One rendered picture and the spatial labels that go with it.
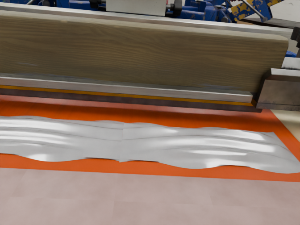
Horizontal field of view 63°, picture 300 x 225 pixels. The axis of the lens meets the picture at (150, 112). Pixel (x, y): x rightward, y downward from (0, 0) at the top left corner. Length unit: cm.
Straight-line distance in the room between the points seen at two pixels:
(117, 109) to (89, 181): 13
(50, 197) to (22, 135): 9
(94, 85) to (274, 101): 21
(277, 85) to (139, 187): 20
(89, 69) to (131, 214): 17
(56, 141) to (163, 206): 12
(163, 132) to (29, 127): 14
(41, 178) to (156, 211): 10
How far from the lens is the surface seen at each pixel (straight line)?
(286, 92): 33
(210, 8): 93
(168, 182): 21
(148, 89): 28
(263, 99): 32
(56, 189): 21
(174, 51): 28
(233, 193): 22
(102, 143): 24
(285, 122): 37
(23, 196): 21
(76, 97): 32
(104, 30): 28
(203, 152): 24
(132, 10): 56
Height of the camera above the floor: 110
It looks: 28 degrees down
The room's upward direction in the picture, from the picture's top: 6 degrees clockwise
